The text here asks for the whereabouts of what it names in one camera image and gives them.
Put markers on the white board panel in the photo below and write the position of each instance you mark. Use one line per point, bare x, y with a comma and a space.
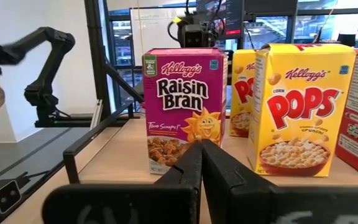
154, 31

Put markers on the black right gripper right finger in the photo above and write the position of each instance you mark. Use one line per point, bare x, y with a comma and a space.
228, 193

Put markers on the white aluminium bar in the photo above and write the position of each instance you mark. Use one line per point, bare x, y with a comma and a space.
96, 115

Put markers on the black rig frame post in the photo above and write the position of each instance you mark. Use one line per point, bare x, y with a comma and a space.
96, 62

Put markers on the yellow Corn Pops cereal box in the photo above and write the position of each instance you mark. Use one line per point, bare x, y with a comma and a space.
241, 93
303, 109

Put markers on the dark window frame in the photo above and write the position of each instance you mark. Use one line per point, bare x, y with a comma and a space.
291, 28

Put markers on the black metal shelf frame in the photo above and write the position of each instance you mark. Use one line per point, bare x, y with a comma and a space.
71, 168

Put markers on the grey table-level camera box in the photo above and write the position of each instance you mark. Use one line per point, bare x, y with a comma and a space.
2, 196

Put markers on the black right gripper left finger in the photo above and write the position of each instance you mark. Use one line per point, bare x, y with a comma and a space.
188, 171

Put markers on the dark wall-mounted screen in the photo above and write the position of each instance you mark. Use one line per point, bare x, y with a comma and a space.
232, 18

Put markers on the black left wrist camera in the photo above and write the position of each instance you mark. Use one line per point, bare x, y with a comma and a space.
194, 35

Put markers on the purple Raisin Bran cereal box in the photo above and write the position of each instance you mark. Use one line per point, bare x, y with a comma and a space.
182, 93

